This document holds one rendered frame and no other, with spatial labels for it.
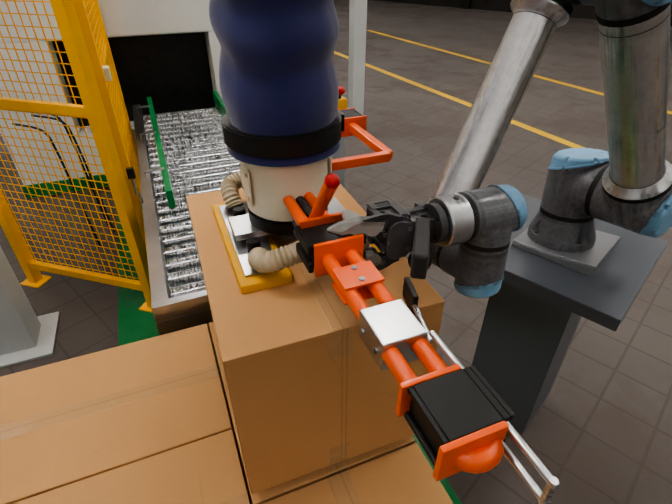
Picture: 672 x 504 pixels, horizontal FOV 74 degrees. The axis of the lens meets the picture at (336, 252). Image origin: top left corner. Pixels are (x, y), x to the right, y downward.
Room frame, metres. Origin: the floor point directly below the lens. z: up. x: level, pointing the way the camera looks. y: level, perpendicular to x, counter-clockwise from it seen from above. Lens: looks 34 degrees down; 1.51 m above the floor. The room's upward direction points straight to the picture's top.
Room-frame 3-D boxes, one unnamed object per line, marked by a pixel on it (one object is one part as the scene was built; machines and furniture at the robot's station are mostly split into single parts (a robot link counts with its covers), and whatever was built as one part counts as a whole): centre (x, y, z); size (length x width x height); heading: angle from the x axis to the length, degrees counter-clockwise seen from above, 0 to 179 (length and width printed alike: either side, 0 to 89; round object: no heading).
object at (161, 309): (1.16, 0.24, 0.58); 0.70 x 0.03 x 0.06; 112
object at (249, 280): (0.80, 0.19, 1.01); 0.34 x 0.10 x 0.05; 22
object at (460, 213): (0.68, -0.20, 1.12); 0.09 x 0.05 x 0.10; 22
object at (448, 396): (0.28, -0.11, 1.12); 0.08 x 0.07 x 0.05; 22
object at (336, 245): (0.60, 0.01, 1.12); 0.10 x 0.08 x 0.06; 112
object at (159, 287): (2.12, 0.99, 0.50); 2.31 x 0.05 x 0.19; 22
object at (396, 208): (0.66, -0.12, 1.11); 0.12 x 0.09 x 0.08; 112
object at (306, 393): (0.82, 0.09, 0.79); 0.60 x 0.40 x 0.40; 21
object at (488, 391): (0.35, -0.14, 1.12); 0.31 x 0.03 x 0.05; 22
